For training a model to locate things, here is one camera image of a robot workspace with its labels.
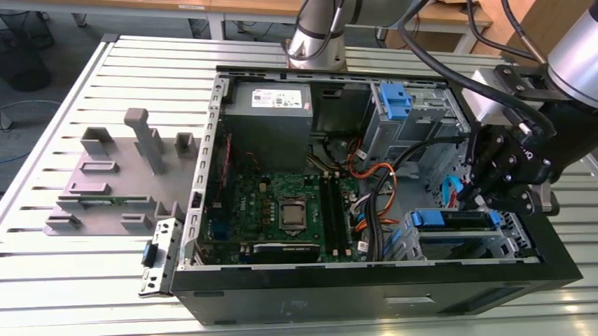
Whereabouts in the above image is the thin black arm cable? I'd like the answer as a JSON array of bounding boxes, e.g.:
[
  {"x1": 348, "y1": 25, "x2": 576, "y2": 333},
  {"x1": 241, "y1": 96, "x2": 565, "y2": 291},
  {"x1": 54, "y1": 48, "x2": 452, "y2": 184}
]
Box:
[{"x1": 465, "y1": 0, "x2": 549, "y2": 66}]

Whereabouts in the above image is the silver slot bracket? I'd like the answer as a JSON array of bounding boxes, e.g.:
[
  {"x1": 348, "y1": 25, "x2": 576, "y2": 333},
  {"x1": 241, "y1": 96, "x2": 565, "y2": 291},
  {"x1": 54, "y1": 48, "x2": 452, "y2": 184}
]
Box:
[{"x1": 137, "y1": 217, "x2": 182, "y2": 298}]

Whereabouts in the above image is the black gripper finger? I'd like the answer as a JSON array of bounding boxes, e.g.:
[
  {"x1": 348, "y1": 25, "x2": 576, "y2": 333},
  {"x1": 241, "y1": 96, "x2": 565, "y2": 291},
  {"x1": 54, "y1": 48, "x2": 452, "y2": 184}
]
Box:
[
  {"x1": 480, "y1": 163, "x2": 561, "y2": 216},
  {"x1": 456, "y1": 125, "x2": 517, "y2": 211}
]

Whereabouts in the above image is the blue data wire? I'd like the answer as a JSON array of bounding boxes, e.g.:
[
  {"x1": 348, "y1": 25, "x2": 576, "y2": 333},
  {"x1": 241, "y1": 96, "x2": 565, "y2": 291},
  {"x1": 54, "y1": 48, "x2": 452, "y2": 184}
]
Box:
[{"x1": 441, "y1": 176, "x2": 467, "y2": 208}]

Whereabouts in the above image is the black PC case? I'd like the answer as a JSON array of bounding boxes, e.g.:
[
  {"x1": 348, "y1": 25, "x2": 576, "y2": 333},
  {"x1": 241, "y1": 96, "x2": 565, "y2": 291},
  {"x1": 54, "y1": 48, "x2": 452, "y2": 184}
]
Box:
[{"x1": 137, "y1": 64, "x2": 584, "y2": 325}]

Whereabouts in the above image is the silver drive cage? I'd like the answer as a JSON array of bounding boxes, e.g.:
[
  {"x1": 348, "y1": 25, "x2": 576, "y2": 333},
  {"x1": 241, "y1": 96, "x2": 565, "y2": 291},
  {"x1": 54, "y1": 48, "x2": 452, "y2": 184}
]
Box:
[{"x1": 362, "y1": 80, "x2": 471, "y2": 165}]

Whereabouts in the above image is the green motherboard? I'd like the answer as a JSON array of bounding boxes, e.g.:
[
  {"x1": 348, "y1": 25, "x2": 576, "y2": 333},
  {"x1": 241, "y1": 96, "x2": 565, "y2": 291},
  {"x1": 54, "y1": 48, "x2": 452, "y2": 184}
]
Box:
[{"x1": 197, "y1": 171, "x2": 369, "y2": 265}]

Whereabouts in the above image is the silver CPU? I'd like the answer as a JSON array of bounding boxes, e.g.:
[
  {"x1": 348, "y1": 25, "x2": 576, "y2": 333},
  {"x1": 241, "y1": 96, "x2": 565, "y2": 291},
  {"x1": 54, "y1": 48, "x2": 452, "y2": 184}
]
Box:
[{"x1": 278, "y1": 202, "x2": 305, "y2": 225}]

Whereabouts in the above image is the black waste basket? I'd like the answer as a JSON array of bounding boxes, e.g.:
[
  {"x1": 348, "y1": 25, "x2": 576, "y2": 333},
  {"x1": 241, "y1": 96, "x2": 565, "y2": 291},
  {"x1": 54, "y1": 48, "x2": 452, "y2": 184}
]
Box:
[{"x1": 0, "y1": 10, "x2": 53, "y2": 92}]

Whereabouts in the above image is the wooden desk white frame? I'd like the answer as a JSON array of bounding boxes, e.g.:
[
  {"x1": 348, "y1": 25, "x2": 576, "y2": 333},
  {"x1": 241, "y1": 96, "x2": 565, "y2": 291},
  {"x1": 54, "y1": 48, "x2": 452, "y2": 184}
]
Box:
[
  {"x1": 372, "y1": 0, "x2": 493, "y2": 55},
  {"x1": 0, "y1": 0, "x2": 302, "y2": 41}
]

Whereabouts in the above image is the blue VGA port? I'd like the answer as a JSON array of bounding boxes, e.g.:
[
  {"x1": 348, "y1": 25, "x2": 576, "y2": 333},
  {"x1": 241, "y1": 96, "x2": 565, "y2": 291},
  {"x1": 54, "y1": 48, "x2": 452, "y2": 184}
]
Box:
[{"x1": 141, "y1": 240, "x2": 158, "y2": 267}]

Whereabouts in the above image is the black graphics card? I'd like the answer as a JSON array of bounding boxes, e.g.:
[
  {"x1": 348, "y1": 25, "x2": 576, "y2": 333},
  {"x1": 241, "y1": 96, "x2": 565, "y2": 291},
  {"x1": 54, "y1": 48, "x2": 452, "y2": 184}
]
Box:
[{"x1": 240, "y1": 241, "x2": 322, "y2": 265}]

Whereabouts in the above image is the black RAM slot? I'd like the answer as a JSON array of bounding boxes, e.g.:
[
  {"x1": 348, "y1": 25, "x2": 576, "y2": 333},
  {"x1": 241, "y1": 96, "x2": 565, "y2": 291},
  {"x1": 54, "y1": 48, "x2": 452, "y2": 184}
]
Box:
[
  {"x1": 333, "y1": 173, "x2": 356, "y2": 256},
  {"x1": 318, "y1": 173, "x2": 341, "y2": 258}
]

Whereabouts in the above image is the black cable bundle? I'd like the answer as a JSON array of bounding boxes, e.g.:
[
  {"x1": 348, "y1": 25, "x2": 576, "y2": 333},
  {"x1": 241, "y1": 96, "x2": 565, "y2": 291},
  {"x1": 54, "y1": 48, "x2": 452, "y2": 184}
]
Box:
[{"x1": 365, "y1": 138, "x2": 468, "y2": 262}]

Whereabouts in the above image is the pale floor cable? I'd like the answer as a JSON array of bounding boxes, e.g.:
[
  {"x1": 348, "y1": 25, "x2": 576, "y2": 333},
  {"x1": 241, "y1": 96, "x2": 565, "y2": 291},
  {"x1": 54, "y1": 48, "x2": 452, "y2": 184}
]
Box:
[{"x1": 0, "y1": 99, "x2": 59, "y2": 113}]

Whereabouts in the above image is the green RAM stick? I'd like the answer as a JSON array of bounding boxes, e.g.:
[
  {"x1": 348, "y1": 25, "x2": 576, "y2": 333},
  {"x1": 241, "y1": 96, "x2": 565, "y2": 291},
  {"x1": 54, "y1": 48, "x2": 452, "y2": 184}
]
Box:
[{"x1": 75, "y1": 197, "x2": 129, "y2": 206}]

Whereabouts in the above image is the wooden cabinet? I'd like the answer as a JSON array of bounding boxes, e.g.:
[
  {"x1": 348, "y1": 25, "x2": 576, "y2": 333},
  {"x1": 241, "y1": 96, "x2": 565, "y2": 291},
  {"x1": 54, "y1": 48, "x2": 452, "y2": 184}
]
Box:
[{"x1": 471, "y1": 0, "x2": 598, "y2": 71}]

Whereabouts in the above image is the red wire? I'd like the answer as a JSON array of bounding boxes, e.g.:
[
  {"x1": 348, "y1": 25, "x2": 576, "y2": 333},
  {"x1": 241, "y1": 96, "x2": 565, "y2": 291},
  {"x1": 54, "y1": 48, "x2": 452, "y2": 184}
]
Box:
[{"x1": 216, "y1": 134, "x2": 233, "y2": 207}]

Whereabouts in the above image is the grey power supply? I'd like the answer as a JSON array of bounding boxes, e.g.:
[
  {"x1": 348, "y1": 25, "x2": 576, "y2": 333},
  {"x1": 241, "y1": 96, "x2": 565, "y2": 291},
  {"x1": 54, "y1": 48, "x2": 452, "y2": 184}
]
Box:
[{"x1": 218, "y1": 82, "x2": 313, "y2": 172}]

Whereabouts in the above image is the grey parts rack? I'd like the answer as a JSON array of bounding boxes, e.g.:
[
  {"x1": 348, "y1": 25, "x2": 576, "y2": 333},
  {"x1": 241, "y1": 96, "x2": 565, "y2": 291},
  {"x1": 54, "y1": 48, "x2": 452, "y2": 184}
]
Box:
[{"x1": 41, "y1": 108, "x2": 204, "y2": 237}]

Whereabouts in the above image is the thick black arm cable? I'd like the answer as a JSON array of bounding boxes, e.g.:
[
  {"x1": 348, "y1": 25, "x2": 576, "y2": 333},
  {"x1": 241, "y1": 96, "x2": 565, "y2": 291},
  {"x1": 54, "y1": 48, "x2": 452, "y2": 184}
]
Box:
[{"x1": 396, "y1": 0, "x2": 559, "y2": 139}]

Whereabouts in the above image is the blue drive latch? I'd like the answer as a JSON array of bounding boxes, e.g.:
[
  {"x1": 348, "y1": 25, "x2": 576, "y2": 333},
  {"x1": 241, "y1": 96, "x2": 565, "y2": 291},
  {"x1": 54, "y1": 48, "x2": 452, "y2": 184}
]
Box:
[{"x1": 378, "y1": 83, "x2": 412, "y2": 120}]

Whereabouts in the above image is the orange power wire bundle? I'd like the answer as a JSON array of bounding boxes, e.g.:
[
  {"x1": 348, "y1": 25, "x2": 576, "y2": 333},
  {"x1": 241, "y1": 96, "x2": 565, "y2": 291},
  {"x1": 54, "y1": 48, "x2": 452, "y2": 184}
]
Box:
[{"x1": 346, "y1": 138, "x2": 400, "y2": 234}]

